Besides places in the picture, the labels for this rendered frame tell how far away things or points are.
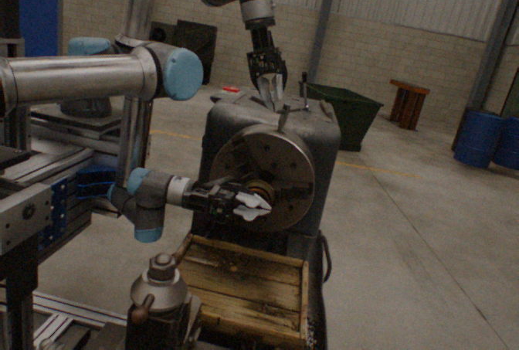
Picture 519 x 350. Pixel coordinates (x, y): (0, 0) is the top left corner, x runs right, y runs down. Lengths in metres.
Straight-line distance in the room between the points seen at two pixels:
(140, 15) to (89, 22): 10.76
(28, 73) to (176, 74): 0.28
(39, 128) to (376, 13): 10.62
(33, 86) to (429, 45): 11.51
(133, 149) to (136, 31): 0.41
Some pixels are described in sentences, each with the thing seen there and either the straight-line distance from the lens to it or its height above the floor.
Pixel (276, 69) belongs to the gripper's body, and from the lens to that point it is 0.85.
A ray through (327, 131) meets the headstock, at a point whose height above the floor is 1.24.
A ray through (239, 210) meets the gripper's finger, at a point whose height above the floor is 1.07.
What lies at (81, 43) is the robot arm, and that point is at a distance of 1.24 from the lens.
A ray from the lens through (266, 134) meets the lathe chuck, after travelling 1.05.
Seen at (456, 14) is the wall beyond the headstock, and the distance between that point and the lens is 12.24.
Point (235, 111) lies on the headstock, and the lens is 1.23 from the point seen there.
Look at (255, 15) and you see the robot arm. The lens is 0.86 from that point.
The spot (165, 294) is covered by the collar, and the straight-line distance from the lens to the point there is 0.55.
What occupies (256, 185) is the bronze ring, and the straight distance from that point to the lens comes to 0.97.
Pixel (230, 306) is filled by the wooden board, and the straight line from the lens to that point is 0.94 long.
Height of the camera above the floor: 1.49
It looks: 18 degrees down
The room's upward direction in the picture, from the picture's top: 11 degrees clockwise
